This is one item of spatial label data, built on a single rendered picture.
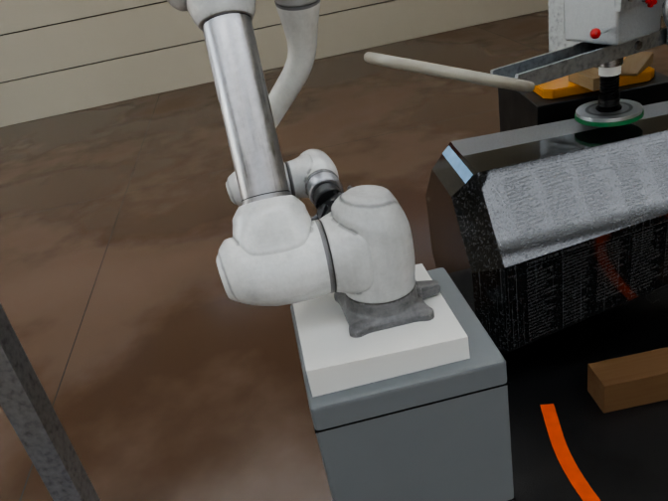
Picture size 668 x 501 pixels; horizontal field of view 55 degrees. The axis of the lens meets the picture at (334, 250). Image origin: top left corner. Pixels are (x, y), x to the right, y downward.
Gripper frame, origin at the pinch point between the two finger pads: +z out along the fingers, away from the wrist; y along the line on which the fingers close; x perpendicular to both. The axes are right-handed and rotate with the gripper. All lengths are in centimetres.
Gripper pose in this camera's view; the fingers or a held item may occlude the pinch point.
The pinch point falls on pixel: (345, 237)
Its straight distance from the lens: 144.6
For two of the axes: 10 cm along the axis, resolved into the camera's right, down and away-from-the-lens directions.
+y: -7.9, 5.9, 1.7
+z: 2.2, 5.4, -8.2
